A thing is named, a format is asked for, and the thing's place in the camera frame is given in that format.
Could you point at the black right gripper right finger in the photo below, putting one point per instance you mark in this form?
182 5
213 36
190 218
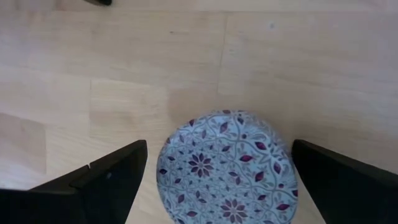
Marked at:
351 193

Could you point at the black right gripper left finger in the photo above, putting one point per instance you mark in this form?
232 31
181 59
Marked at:
93 193

